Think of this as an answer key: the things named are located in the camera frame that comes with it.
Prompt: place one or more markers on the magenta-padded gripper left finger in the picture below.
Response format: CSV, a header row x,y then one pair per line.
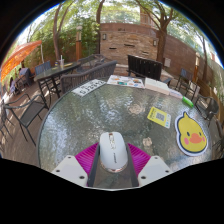
x,y
70,170

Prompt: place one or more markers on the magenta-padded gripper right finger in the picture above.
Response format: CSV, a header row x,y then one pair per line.
x,y
155,170

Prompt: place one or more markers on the white computer mouse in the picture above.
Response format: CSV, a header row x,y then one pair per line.
x,y
113,151

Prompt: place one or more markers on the yellow duck mouse pad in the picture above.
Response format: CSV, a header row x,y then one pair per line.
x,y
191,134

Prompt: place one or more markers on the yellow code card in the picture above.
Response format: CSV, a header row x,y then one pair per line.
x,y
159,117

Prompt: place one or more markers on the small white packet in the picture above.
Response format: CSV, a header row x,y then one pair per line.
x,y
176,93

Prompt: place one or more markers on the white sign with black print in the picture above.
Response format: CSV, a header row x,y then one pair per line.
x,y
88,88

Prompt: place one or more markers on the colourful printed menu sheet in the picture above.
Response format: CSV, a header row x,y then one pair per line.
x,y
125,81

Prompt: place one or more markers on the dark wicker chair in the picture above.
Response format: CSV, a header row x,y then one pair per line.
x,y
87,77
89,60

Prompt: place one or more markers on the black slatted wooden chair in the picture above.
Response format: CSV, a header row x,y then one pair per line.
x,y
144,67

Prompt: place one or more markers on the orange parasol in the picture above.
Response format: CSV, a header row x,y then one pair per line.
x,y
18,56

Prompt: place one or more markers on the grey wall utility box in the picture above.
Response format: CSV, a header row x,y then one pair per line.
x,y
167,62

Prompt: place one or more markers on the wooden lamp post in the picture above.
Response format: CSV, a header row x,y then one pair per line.
x,y
79,43
197,66

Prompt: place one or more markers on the black wall lamp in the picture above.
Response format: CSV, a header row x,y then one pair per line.
x,y
104,36
155,42

